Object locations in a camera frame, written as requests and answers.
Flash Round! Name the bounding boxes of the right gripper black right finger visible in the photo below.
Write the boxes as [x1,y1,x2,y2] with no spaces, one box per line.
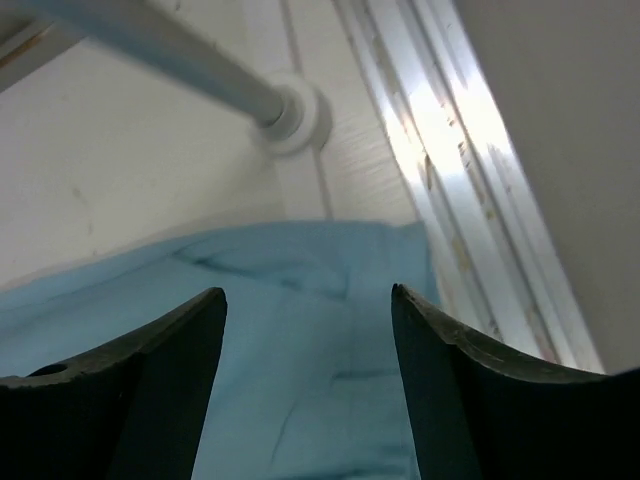
[391,284,639,479]

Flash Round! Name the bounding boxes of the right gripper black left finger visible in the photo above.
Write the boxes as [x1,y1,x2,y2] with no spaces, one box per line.
[1,288,227,479]

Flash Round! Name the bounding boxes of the light blue trousers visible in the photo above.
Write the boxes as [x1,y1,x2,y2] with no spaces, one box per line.
[1,222,438,479]

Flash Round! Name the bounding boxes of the white and silver clothes rack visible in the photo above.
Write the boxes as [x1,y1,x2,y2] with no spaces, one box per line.
[0,0,334,226]

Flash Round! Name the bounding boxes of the aluminium rail right side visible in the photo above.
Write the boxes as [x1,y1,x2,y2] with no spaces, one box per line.
[337,1,603,372]

